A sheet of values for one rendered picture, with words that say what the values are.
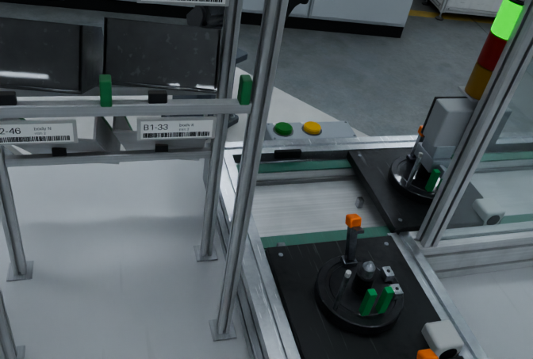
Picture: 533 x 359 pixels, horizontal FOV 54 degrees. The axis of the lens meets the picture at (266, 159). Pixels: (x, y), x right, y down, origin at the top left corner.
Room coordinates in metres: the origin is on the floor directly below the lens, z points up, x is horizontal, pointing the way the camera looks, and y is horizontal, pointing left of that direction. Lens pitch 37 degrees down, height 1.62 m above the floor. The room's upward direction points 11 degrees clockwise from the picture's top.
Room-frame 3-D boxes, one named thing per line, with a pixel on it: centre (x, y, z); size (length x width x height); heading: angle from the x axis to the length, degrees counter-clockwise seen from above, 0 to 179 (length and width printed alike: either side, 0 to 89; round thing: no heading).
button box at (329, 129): (1.02, -0.09, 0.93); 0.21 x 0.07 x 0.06; 111
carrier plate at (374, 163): (0.88, -0.33, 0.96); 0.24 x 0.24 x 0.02; 21
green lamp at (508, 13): (0.75, -0.31, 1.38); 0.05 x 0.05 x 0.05
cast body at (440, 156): (0.87, -0.33, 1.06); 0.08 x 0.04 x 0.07; 22
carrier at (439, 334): (0.55, -0.18, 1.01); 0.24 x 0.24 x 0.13; 21
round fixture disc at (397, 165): (0.88, -0.33, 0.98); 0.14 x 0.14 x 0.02
